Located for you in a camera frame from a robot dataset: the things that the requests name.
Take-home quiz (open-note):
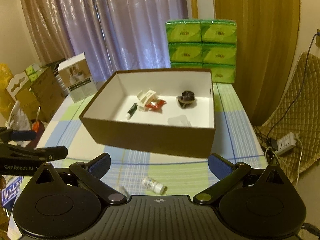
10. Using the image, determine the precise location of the white power strip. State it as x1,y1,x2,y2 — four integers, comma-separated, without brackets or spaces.
276,132,299,156

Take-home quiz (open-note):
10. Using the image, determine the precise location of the brown cardboard storage box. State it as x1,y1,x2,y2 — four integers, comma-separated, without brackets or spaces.
79,68,216,158

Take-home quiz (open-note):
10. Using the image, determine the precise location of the brown curtain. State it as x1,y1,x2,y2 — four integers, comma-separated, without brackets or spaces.
214,0,300,126

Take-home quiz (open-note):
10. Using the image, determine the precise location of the white hair claw clip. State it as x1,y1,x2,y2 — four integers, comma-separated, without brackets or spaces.
137,90,157,112

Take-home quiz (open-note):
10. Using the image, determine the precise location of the purple curtain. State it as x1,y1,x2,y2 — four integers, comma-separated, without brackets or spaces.
59,0,188,82

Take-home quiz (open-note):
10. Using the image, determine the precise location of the white product box with photo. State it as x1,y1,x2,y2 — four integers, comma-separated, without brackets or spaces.
58,53,98,102

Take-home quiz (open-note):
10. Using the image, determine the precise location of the checkered tablecloth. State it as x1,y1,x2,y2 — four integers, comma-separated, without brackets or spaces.
38,83,266,196

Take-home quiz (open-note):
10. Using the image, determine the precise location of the white pill bottle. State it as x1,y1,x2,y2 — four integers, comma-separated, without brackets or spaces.
142,177,165,195

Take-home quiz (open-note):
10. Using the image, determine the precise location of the quilted brown chair cushion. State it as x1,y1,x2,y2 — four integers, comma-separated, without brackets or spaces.
259,52,319,182

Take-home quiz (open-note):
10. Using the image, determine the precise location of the brown hair scrunchie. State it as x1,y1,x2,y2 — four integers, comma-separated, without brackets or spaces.
176,90,196,109

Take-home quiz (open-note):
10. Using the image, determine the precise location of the red snack packet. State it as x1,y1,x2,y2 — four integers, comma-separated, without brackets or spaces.
145,99,167,111

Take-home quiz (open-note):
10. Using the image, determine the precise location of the black power cable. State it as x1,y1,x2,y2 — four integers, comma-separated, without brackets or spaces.
265,29,320,140

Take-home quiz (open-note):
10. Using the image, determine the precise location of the cotton swabs bag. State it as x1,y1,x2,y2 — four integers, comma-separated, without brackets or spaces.
116,185,129,196

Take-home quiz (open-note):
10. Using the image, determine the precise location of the clear rectangular plastic case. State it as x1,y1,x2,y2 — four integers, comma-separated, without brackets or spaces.
168,115,191,127

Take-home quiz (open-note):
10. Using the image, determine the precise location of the brown cardboard boxes pile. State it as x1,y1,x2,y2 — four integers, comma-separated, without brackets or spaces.
1,63,65,122

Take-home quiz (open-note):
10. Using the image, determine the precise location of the green tissue pack stack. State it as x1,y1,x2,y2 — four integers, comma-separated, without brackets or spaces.
165,19,237,84

